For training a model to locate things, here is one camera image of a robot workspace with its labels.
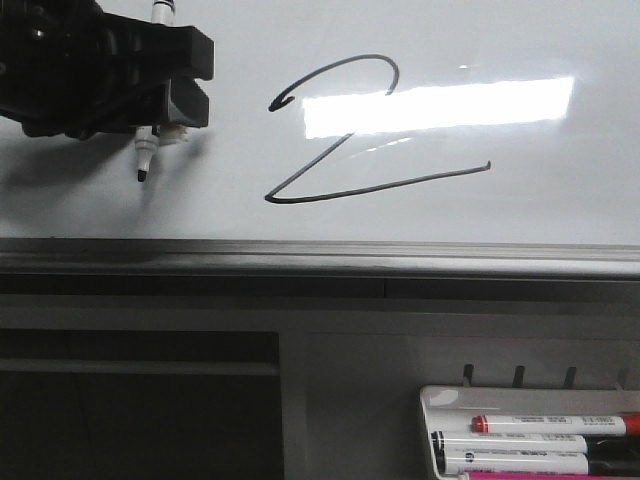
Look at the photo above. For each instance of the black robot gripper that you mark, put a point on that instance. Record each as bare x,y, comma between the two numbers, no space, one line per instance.
70,68

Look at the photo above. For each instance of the red magnet taped to marker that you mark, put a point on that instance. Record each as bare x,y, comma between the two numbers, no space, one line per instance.
172,134

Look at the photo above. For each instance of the black whiteboard marker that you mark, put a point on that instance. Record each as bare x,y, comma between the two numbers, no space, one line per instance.
146,140

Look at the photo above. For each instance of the grey whiteboard ledge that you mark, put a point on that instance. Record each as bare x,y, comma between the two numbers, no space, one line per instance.
317,268

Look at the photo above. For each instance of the white whiteboard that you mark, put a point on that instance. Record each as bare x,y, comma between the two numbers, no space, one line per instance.
411,121

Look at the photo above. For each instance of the dark metal hook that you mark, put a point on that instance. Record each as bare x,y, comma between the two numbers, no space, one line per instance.
570,377
468,371
518,378

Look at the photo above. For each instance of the white marker tray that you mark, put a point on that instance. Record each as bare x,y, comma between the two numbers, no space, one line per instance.
451,409

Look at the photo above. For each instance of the upper black capped marker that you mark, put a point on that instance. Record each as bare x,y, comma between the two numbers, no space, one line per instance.
587,444

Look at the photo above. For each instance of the black capped marker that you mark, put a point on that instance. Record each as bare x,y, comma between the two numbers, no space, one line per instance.
587,444
458,462

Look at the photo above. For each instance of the lower black capped marker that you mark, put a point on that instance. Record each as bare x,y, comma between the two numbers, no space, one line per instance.
458,462

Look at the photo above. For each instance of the pink marker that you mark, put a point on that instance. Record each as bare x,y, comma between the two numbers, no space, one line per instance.
538,476

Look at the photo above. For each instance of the red capped marker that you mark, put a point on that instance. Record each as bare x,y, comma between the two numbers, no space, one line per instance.
596,425

